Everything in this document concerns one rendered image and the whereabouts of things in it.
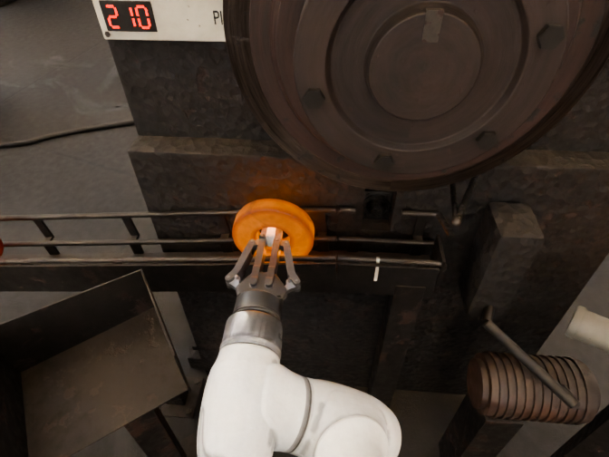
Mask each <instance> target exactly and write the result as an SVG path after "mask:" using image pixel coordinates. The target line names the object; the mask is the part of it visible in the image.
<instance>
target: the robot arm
mask: <svg viewBox="0 0 609 457"><path fill-rule="evenodd" d="M282 236H283V230H281V229H279V228H262V231H261V234H260V235H259V239H257V240H254V239H250V240H249V241H248V243H247V244H246V247H245V249H244V251H243V252H242V254H241V256H240V258H239V260H238V261H237V263H236V265H235V267H234V268H233V270H231V271H230V272H229V273H228V274H227V275H226V276H225V280H226V283H227V288H234V289H235V290H236V292H237V300H236V304H235V308H234V312H233V315H231V316H230V317H229V318H228V320H227V323H226V327H225V331H224V334H223V339H222V343H221V344H220V348H219V353H218V357H217V360H216V362H215V363H214V365H213V366H212V368H211V370H210V373H209V375H208V379H207V383H206V386H205V390H204V393H203V398H202V403H201V408H200V414H199V420H198V438H197V454H198V457H272V456H273V452H287V453H290V454H293V455H295V456H298V457H397V456H398V454H399V452H400V449H401V427H400V424H399V422H398V419H397V418H396V416H395V415H394V413H393V412H392V411H391V410H390V409H389V408H388V407H387V406H386V405H385V404H383V403H382V402H381V401H379V400H378V399H376V398H375V397H373V396H371V395H369V394H367V393H364V392H362V391H359V390H356V389H354V388H352V387H349V386H346V385H343V384H338V383H334V382H330V381H326V380H322V379H313V378H308V377H304V376H301V375H299V374H296V373H294V372H292V371H290V370H289V369H287V368H286V367H284V366H283V365H281V364H280V359H281V354H282V353H281V349H282V335H283V329H282V323H281V322H280V321H281V314H282V307H283V302H284V300H285V299H286V297H287V294H288V293H290V292H292V291H295V292H299V291H300V290H301V286H300V279H299V277H298V276H297V274H296V273H295V268H294V262H293V257H292V252H291V247H290V242H289V241H288V240H285V241H283V240H282ZM266 245H267V246H268V247H272V251H271V257H270V261H269V266H268V269H267V272H263V267H264V263H265V257H266ZM281 250H282V251H284V254H285V265H286V271H287V276H288V279H287V280H286V285H285V286H284V284H283V283H282V281H281V280H280V278H279V277H278V276H277V275H276V274H277V269H278V263H279V257H280V251H281ZM255 254H256V259H255V264H254V266H253V269H252V273H251V274H250V275H249V276H247V277H246V278H245V279H244V280H243V281H242V282H241V279H242V277H243V276H244V274H245V272H246V270H247V268H248V266H249V264H250V262H251V260H252V258H253V256H254V255H255Z"/></svg>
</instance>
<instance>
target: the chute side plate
mask: <svg viewBox="0 0 609 457"><path fill-rule="evenodd" d="M235 265H236V263H175V264H73V265H0V292H82V291H84V290H87V289H90V288H92V287H96V286H98V285H100V284H101V283H106V282H108V281H111V280H113V279H115V278H118V277H122V276H124V275H127V274H129V273H131V272H134V271H136V270H139V269H142V271H143V273H144V276H145V278H146V279H147V282H148V284H149V286H150V290H151V292H236V290H235V289H234V288H227V283H226V280H225V276H226V275H227V274H228V273H229V272H230V271H231V270H233V268H234V267H235ZM376 267H378V268H379V272H378V277H377V281H373V280H374V275H375V269H376ZM294 268H295V273H296V274H297V276H298V277H299V279H300V286H301V290H300V291H299V292H349V293H364V294H379V295H393V293H394V289H395V286H406V287H426V289H425V292H424V295H423V296H424V297H431V294H432V291H433V288H434V286H435V283H436V280H437V277H438V274H439V271H440V268H439V267H413V266H396V265H380V264H363V263H346V262H338V267H337V276H336V264H335V262H294ZM276 275H277V276H278V277H279V278H280V280H281V281H282V283H283V284H284V286H285V285H286V280H287V279H288V276H287V271H286V265H285V262H279V263H278V269H277V274H276Z"/></svg>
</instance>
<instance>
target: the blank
mask: <svg viewBox="0 0 609 457"><path fill-rule="evenodd" d="M264 228H277V229H281V230H283V231H284V232H285V233H286V234H287V235H288V237H286V238H282V240H283V241H285V240H288V241H289V242H290V247H291V252H292V256H299V255H308V254H309V252H310V251H311V249H312V247H313V245H314V223H313V222H312V220H311V218H310V217H309V216H308V214H307V213H306V212H305V211H304V210H303V209H301V208H299V207H298V206H296V205H295V204H293V203H291V202H288V201H285V200H281V199H258V200H255V201H252V202H250V203H248V204H246V205H245V206H244V207H243V208H242V209H241V210H240V211H239V212H238V213H237V215H236V218H235V222H234V225H233V228H232V237H233V239H234V242H235V244H236V246H237V247H238V249H239V250H240V251H241V252H243V251H244V249H245V247H246V245H247V243H248V241H249V240H250V239H254V240H257V239H259V235H260V234H261V233H260V231H259V230H260V229H264ZM271 251H272V247H268V246H267V245H266V256H271Z"/></svg>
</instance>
